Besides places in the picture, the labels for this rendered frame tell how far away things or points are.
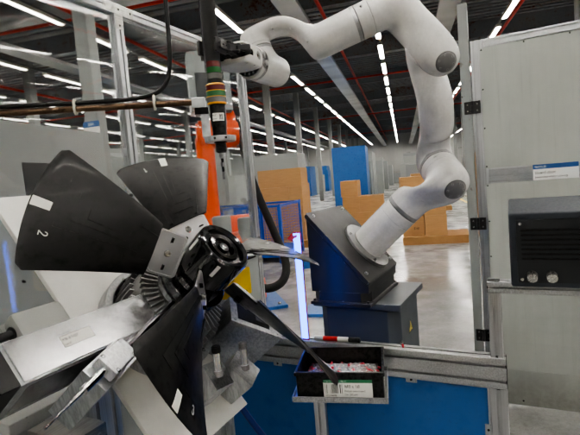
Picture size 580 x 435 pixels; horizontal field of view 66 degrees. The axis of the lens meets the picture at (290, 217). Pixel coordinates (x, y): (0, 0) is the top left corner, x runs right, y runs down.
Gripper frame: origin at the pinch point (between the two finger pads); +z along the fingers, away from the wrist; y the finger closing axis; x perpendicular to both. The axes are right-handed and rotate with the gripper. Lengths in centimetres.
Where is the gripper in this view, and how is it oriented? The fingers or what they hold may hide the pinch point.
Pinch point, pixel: (211, 47)
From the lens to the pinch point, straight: 108.2
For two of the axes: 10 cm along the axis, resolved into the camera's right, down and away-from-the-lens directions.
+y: -8.9, 0.4, 4.5
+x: -0.9, -9.9, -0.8
